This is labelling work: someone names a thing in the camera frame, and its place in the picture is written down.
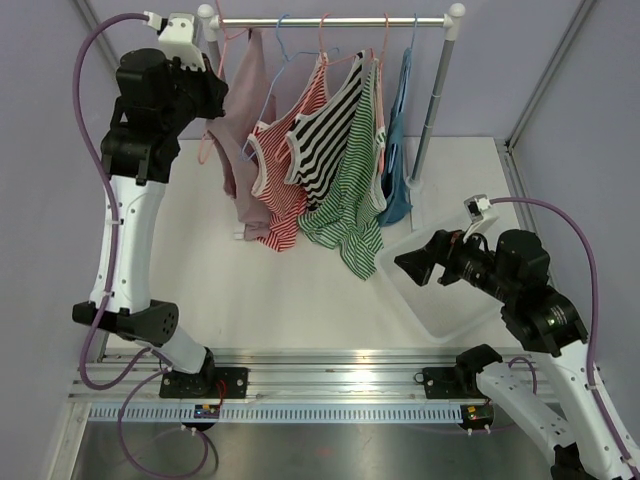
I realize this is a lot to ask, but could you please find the blue tank top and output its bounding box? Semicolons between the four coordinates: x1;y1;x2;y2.
378;47;412;227

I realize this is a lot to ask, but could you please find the mauve pink tank top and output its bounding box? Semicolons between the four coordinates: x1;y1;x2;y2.
205;29;276;241

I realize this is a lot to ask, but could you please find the white slotted cable duct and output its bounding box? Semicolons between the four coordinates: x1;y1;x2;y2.
89;402;462;424

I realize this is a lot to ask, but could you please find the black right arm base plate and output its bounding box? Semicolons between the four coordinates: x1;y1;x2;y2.
421;367;483;400

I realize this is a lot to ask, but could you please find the light blue wire hanger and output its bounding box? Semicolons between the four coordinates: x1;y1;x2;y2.
232;14;319;166

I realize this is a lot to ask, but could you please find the white silver clothes rack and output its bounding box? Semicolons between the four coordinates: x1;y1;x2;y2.
223;3;466;189

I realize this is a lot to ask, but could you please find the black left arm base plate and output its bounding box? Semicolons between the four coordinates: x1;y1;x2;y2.
159;367;249;400

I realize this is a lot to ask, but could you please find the white plastic basket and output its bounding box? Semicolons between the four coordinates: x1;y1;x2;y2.
375;212;500;344

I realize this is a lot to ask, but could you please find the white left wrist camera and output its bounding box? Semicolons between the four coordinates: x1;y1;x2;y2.
143;11;206;71

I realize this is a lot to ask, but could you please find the blue wire hanger rightmost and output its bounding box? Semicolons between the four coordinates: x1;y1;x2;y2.
384;12;420;174

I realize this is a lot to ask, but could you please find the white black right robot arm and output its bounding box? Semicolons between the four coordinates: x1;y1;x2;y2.
394;229;639;479

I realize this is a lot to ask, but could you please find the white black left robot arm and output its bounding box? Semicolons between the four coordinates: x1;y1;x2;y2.
72;48;228;398

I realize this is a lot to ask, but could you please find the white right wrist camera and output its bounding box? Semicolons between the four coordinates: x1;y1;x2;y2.
464;194;499;241

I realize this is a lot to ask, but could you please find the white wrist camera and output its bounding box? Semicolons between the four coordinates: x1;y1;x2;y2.
464;194;499;241
143;11;206;71

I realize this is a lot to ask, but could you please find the green white striped tank top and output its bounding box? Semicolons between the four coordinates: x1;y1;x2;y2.
298;59;386;280

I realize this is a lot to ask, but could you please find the aluminium mounting rail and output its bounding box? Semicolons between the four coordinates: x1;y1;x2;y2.
67;349;566;403

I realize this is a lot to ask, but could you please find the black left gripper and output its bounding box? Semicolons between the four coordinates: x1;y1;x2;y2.
159;51;227;135

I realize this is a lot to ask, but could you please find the pink wire hanger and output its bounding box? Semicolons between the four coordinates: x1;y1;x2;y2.
374;13;390;175
273;12;376;162
197;1;250;165

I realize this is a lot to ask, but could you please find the red white striped tank top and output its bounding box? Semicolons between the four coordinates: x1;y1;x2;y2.
248;53;328;252

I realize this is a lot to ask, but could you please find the black white striped tank top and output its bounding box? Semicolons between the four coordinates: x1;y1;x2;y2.
285;51;365;211

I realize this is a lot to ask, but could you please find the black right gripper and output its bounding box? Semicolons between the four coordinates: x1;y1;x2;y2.
394;222;517;302

